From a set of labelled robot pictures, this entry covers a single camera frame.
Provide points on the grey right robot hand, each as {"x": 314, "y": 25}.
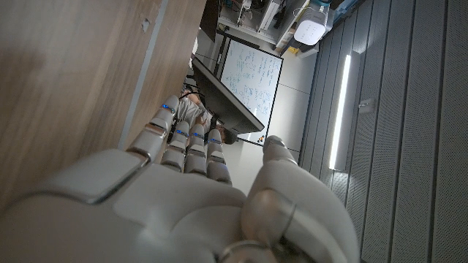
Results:
{"x": 164, "y": 204}

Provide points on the seated person in grey shirt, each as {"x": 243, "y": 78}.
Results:
{"x": 190, "y": 111}

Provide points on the black computer monitor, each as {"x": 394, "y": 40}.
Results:
{"x": 223, "y": 102}

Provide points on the black framed whiteboard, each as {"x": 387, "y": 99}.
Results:
{"x": 252, "y": 73}

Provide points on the ceiling light strip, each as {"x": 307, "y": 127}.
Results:
{"x": 340, "y": 109}

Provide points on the white shelf unit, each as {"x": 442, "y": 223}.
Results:
{"x": 256, "y": 22}

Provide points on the white rounded device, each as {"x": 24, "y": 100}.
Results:
{"x": 311, "y": 31}

